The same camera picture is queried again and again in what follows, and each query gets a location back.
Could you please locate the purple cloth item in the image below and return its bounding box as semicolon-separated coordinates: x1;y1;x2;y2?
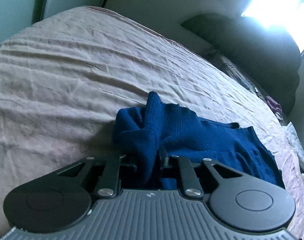
265;96;283;116

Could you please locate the beige wrinkled bed sheet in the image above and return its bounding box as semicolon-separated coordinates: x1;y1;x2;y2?
0;7;304;239

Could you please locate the white patterned cloth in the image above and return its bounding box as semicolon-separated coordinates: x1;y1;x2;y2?
284;122;304;183

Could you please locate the patterned pillow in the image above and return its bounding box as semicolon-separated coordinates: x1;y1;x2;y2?
208;50;266;102

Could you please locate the bright window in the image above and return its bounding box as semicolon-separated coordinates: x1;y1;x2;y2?
241;0;304;54

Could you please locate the dark upholstered headboard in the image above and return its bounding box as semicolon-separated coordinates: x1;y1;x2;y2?
181;13;302;115

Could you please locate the dark blue knit sweater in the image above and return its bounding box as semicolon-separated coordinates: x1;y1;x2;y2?
112;92;285;187

